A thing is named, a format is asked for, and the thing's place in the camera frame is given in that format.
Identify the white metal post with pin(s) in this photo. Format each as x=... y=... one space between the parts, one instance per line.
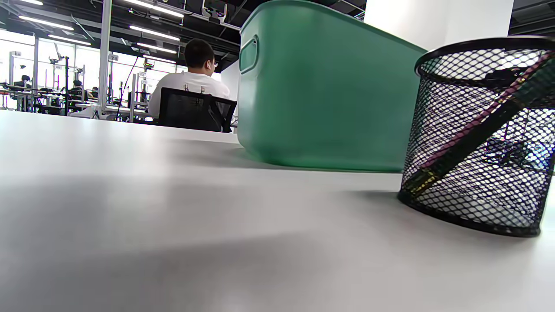
x=104 y=56

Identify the pink fountain pen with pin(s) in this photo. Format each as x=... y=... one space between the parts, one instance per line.
x=477 y=119

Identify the black mesh office chair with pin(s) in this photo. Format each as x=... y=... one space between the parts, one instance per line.
x=186 y=110

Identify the green plastic bin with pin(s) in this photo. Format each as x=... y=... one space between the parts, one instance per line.
x=325 y=86

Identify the green fountain pen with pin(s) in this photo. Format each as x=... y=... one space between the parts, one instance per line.
x=472 y=143

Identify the black mesh pen holder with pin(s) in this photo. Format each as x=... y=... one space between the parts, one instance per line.
x=455 y=208

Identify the white ceiling bracket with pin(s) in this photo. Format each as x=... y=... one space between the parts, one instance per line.
x=214 y=11

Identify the ceiling light strips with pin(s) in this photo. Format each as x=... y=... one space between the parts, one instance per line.
x=154 y=33

